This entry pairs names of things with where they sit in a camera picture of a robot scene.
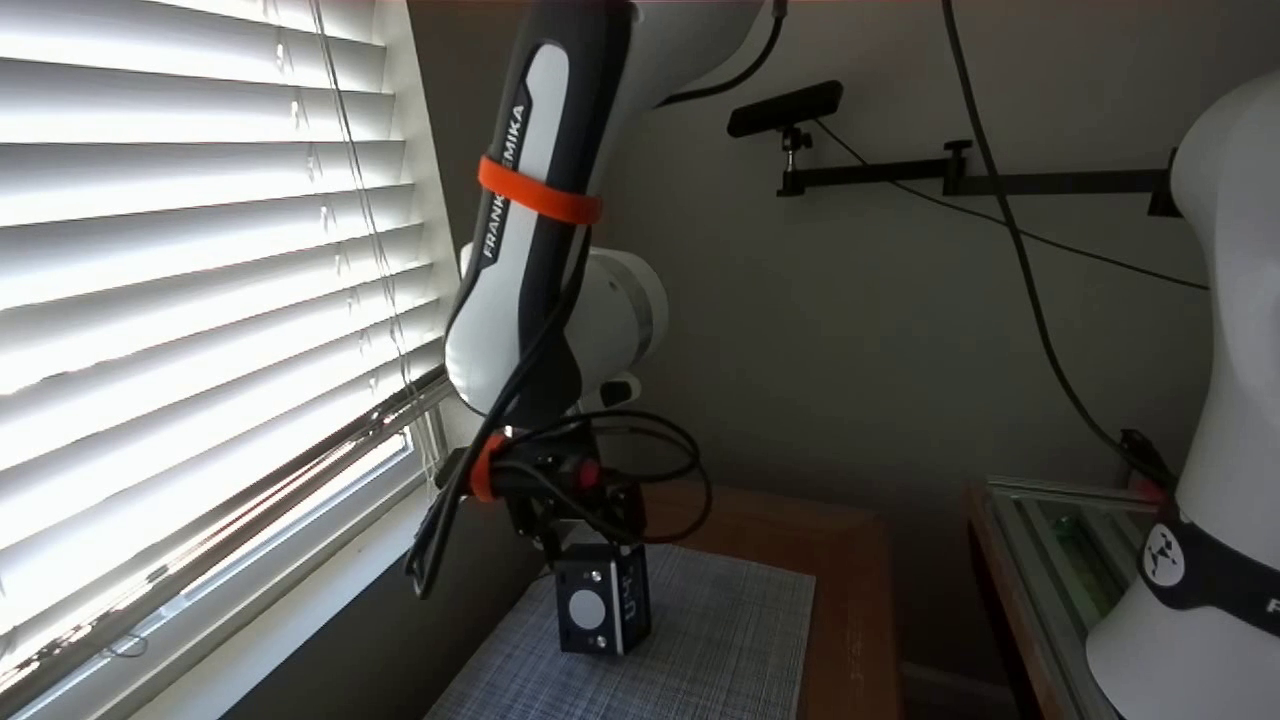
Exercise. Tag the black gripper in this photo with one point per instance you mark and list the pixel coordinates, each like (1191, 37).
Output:
(560, 500)

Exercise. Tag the black cube device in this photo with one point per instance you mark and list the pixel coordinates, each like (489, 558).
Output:
(602, 598)

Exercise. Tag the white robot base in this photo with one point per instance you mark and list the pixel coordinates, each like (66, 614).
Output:
(1199, 630)

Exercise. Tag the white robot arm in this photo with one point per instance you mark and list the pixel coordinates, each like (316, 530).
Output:
(581, 73)

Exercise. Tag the grey woven placemat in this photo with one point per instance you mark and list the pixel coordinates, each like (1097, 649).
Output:
(724, 645)

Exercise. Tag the wooden side table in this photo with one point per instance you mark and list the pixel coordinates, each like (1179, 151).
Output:
(851, 666)

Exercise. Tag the white window blinds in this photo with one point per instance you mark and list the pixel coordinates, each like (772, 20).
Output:
(220, 236)

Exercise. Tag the black stereo camera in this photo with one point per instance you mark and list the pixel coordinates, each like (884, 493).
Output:
(786, 111)

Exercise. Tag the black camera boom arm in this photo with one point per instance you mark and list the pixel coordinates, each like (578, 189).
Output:
(960, 183)

